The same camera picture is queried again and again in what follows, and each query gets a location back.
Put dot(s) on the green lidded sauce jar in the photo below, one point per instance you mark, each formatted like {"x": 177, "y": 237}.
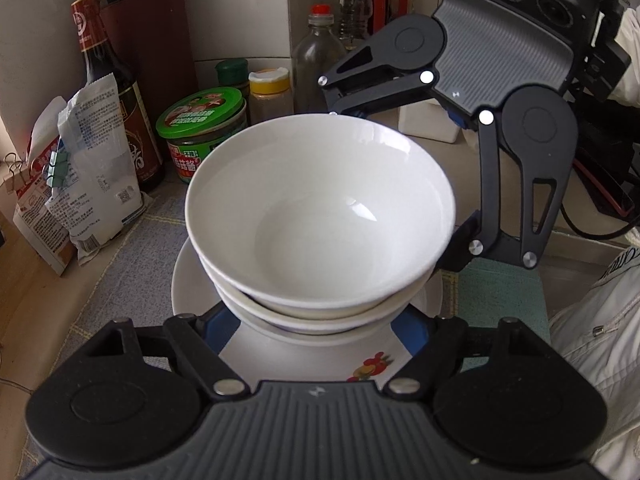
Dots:
{"x": 200, "y": 115}

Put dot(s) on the small jar green cap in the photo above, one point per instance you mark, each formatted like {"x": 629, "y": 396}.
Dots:
{"x": 232, "y": 77}

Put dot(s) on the white box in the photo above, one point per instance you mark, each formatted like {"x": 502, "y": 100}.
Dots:
{"x": 425, "y": 125}

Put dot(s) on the spice jar yellow lid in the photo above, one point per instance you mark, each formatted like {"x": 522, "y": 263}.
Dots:
{"x": 270, "y": 95}

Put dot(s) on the metal binder clip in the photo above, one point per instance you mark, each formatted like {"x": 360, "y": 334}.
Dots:
{"x": 14, "y": 172}

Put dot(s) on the clear plastic bottle red cap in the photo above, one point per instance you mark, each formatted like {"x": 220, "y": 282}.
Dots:
{"x": 317, "y": 60}

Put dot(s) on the white bowl with pink flowers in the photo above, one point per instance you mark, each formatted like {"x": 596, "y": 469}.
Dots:
{"x": 320, "y": 200}
{"x": 310, "y": 316}

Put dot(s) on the grey teal checked mat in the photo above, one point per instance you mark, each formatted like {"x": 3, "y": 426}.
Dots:
{"x": 130, "y": 270}

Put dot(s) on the dark soy sauce bottle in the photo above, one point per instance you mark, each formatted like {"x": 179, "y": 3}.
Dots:
{"x": 107, "y": 60}

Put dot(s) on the stained white plate fruit print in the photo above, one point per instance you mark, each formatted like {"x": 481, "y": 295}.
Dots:
{"x": 300, "y": 360}

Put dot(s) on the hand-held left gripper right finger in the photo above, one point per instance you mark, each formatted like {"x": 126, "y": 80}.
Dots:
{"x": 409, "y": 331}

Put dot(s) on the plain white bowl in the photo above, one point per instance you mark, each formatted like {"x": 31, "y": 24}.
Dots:
{"x": 310, "y": 329}

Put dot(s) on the red and white paper bag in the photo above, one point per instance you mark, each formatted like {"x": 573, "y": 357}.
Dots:
{"x": 37, "y": 220}

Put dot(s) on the black and red appliance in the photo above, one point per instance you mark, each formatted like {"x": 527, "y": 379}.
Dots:
{"x": 605, "y": 170}

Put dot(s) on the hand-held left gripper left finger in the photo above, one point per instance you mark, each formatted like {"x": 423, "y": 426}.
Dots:
{"x": 220, "y": 327}

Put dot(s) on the dark red knife block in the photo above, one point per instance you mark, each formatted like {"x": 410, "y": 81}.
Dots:
{"x": 155, "y": 45}

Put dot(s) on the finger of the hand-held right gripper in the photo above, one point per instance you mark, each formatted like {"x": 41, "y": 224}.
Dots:
{"x": 350, "y": 100}
{"x": 500, "y": 250}

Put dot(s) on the white printed plastic bag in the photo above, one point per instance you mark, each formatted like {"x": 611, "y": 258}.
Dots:
{"x": 95, "y": 175}

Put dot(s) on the person's white jacket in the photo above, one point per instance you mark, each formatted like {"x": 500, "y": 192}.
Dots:
{"x": 600, "y": 360}

